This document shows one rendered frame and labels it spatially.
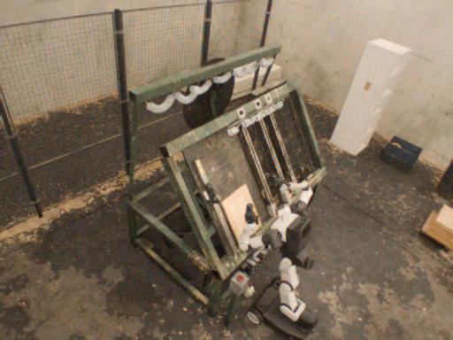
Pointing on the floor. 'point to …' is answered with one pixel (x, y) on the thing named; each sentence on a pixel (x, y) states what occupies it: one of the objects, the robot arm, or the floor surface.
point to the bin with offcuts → (447, 182)
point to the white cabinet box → (369, 94)
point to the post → (231, 310)
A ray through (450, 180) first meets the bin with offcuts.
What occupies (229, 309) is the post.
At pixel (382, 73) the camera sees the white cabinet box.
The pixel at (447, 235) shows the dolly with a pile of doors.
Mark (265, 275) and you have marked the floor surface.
